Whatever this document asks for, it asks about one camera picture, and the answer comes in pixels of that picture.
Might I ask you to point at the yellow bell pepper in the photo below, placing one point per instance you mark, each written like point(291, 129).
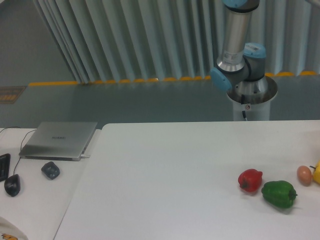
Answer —
point(316, 172)

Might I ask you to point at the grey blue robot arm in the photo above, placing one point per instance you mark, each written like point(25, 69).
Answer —
point(267, 36)

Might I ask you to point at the black computer mouse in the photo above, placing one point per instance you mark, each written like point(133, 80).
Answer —
point(12, 185)

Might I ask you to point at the black keyboard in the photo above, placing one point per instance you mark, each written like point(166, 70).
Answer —
point(4, 166)

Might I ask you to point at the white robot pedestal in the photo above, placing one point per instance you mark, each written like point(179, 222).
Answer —
point(251, 100)

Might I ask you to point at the white usb dongle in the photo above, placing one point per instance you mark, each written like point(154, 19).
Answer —
point(84, 156)

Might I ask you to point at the green bell pepper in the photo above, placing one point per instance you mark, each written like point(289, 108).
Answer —
point(280, 194)

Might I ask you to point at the brown egg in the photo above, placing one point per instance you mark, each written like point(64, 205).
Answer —
point(304, 175)

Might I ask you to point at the red bell pepper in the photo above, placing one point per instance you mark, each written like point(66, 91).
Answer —
point(250, 180)

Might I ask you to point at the silver closed laptop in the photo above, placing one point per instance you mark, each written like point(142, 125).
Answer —
point(59, 140)

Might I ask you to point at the small dark grey case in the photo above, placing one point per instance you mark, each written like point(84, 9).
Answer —
point(50, 170)

